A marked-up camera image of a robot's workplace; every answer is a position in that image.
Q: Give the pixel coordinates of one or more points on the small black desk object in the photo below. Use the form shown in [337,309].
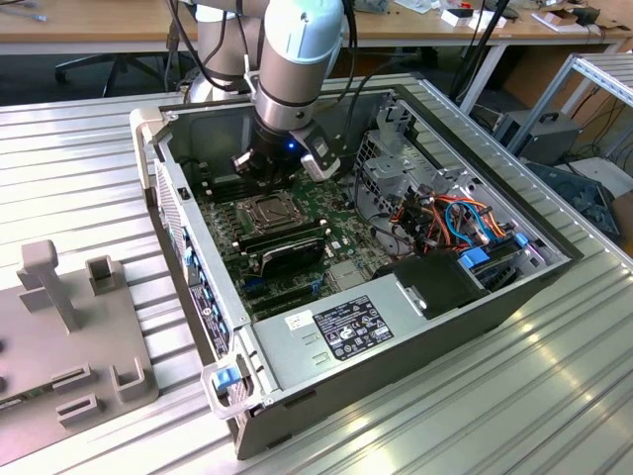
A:
[588,16]

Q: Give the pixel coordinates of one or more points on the grey parts rack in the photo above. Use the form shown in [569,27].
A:
[29,336]

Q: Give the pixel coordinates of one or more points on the black RAM slot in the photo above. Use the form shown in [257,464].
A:
[222,179]
[222,197]
[257,236]
[222,191]
[267,243]
[222,185]

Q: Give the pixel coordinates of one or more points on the silver chipset heatsink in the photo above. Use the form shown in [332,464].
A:
[346,274]

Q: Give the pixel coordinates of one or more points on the silver power supply unit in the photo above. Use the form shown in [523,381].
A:
[297,356]

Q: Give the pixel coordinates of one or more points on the blue disk carrier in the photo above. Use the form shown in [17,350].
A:
[475,259]

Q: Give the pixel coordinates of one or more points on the small white box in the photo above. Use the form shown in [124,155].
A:
[457,17]

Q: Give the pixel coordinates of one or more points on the black office chair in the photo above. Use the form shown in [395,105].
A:
[114,64]

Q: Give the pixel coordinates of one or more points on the green RAM stick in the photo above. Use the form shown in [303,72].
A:
[37,394]

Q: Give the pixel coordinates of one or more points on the silver CPU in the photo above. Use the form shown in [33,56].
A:
[271,210]

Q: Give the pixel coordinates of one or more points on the wooden desk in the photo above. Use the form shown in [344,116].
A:
[519,35]
[74,25]

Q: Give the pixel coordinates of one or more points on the green motherboard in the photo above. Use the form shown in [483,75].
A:
[346,232]

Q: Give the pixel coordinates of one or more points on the brown cardboard box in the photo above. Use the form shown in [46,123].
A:
[624,218]

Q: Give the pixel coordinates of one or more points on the grey open PC case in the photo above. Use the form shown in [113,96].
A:
[494,316]

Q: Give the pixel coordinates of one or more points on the silver drive cage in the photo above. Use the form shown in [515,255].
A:
[400,168]

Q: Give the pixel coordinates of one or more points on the black expansion card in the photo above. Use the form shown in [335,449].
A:
[292,255]

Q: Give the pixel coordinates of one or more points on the small blue plastic tab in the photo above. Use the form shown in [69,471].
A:
[520,240]

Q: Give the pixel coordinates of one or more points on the dark panel with fan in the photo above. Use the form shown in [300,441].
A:
[569,188]

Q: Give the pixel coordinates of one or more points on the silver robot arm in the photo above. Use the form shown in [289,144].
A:
[297,59]

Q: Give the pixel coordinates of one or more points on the black expansion slot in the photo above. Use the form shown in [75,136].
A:
[287,307]
[282,292]

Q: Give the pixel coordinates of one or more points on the aluminium frame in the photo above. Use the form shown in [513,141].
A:
[593,69]

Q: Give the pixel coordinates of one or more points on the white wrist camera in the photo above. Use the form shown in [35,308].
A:
[320,168]

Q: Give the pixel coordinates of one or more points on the blue case latch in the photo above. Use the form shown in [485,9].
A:
[225,380]

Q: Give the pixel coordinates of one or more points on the open cardboard box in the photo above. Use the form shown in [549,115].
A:
[554,20]

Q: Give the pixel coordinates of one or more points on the small silver wrist camera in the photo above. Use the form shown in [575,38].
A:
[241,162]

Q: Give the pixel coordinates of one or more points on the black camera bracket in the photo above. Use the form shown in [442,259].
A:
[316,141]

